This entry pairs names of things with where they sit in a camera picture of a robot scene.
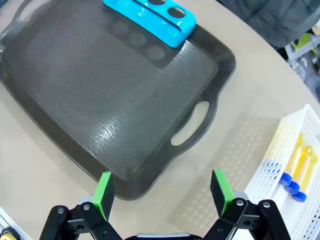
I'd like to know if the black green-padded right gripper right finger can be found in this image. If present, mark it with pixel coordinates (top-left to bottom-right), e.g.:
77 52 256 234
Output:
203 169 292 240

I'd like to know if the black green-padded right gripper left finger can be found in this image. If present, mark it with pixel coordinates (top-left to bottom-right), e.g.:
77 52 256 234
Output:
38 171 121 240

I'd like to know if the yellow tube with blue cap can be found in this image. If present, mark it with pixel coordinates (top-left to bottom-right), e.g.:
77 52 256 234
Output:
292 153 319 203
286 145 313 196
279 133 305 187

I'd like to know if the white perforated plastic basket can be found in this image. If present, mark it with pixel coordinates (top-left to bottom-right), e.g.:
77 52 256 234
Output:
243 103 320 240

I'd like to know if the dark brown plastic tray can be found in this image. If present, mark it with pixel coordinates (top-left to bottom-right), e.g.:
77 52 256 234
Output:
0 0 237 201

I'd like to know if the lime green chair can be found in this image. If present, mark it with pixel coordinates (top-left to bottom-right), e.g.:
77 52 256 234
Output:
289 32 320 83

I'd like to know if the blue test tube rack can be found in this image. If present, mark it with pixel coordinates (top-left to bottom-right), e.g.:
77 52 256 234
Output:
102 0 197 48

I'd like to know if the person in grey jacket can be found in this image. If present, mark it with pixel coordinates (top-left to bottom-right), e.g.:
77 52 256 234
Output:
217 0 320 48

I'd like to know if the white frame with yellow wheel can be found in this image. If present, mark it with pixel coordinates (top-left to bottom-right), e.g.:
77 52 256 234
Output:
0 207 33 240

